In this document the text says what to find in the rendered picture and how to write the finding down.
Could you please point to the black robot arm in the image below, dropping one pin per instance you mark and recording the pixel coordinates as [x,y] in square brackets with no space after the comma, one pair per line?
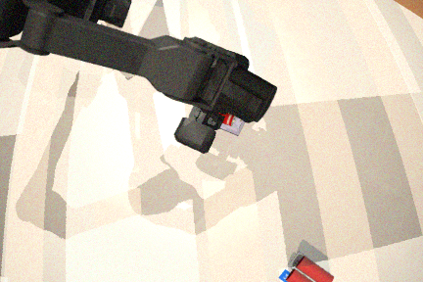
[180,69]

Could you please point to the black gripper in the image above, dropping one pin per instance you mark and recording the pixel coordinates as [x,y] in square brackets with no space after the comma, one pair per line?
[197,131]

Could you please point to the red cylindrical battery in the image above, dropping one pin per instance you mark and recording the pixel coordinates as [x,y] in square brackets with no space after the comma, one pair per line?
[229,119]

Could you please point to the blister pack of red batteries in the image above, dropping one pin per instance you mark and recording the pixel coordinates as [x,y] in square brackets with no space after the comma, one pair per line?
[302,269]

